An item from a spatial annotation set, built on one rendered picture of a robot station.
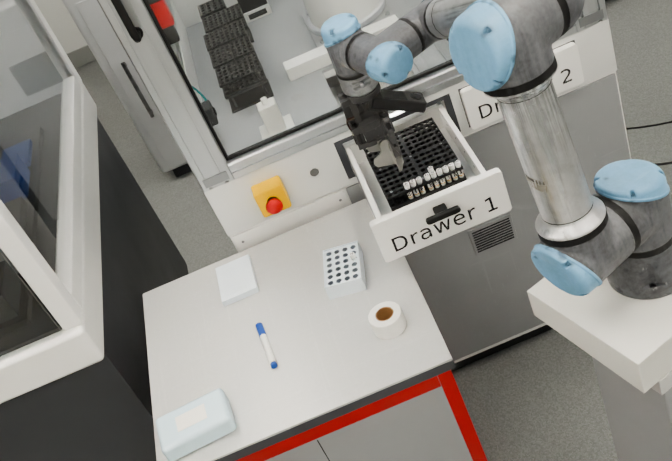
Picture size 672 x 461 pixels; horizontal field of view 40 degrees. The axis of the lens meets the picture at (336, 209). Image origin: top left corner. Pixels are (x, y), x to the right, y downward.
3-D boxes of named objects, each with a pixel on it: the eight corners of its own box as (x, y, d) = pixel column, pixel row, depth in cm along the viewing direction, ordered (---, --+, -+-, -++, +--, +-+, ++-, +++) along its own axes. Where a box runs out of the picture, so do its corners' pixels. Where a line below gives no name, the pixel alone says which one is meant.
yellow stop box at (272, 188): (293, 208, 218) (282, 185, 214) (265, 220, 218) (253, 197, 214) (289, 196, 222) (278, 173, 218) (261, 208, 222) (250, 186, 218)
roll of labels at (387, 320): (402, 340, 186) (396, 327, 184) (370, 340, 189) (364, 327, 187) (409, 313, 191) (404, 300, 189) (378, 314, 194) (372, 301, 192)
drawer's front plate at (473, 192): (512, 209, 195) (501, 170, 189) (386, 263, 196) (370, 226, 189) (509, 205, 197) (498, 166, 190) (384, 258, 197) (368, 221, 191)
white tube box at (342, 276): (366, 289, 201) (361, 277, 198) (330, 300, 202) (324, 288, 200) (362, 252, 210) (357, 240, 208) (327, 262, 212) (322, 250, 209)
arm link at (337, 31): (336, 38, 169) (309, 28, 175) (354, 86, 176) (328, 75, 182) (367, 15, 171) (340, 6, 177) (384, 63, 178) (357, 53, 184)
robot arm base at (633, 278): (710, 258, 166) (704, 217, 160) (658, 311, 161) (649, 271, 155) (640, 230, 177) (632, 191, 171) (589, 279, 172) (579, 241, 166)
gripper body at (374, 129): (352, 134, 193) (333, 88, 186) (390, 118, 193) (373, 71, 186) (361, 154, 187) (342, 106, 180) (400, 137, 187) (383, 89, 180)
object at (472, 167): (500, 203, 196) (494, 181, 192) (389, 250, 197) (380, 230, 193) (441, 112, 228) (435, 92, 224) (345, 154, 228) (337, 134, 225)
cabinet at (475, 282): (661, 294, 270) (623, 69, 222) (336, 431, 273) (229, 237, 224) (533, 132, 347) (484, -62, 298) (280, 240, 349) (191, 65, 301)
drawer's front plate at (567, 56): (584, 82, 220) (577, 43, 214) (472, 130, 221) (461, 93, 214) (581, 79, 222) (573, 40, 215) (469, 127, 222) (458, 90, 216)
